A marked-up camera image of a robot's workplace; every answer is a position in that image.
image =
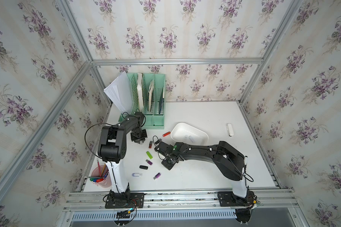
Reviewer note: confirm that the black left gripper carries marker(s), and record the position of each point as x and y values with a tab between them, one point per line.
143	138

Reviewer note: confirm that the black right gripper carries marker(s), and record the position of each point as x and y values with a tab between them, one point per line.
167	167

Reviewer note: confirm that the white plastic storage box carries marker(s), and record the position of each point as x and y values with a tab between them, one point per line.
181	129

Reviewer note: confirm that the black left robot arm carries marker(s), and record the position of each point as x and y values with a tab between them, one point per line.
112	149

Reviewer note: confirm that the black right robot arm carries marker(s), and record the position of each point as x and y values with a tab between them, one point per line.
230	162

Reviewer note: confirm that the purple usb flash drive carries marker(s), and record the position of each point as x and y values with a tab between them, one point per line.
157	176

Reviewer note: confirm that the green usb flash drive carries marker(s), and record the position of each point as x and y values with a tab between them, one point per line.
149	155

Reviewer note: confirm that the silver white swivel usb drive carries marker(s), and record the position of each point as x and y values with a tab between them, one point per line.
137	174

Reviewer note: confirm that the green desk file organizer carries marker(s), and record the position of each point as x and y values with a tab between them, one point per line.
155	119

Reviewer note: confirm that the white paper stack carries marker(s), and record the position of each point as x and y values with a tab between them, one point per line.
120	93

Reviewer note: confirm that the white book in organizer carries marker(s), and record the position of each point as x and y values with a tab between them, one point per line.
140	91

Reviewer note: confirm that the beige notebook in organizer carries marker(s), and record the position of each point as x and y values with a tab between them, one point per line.
150	95

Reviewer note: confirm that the pink pen cup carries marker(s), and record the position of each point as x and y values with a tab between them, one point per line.
99	174

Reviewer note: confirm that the white eraser block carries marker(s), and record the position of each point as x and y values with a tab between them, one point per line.
230	130

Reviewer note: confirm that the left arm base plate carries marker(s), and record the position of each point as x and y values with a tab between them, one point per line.
116	201

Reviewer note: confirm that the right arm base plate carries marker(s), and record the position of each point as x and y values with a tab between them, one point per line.
229	199

